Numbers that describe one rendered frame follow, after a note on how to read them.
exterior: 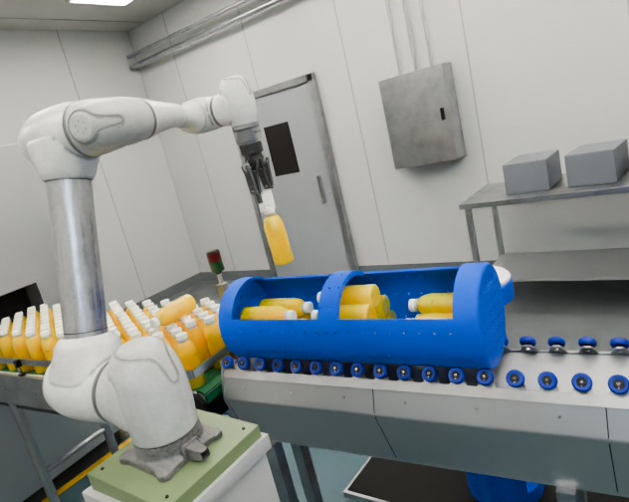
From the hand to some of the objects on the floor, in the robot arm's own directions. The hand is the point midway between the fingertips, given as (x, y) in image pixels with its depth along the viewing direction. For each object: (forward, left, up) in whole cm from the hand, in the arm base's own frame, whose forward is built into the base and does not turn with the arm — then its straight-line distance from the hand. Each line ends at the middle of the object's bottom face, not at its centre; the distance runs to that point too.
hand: (266, 201), depth 173 cm
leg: (-6, -92, -144) cm, 171 cm away
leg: (-3, +7, -149) cm, 149 cm away
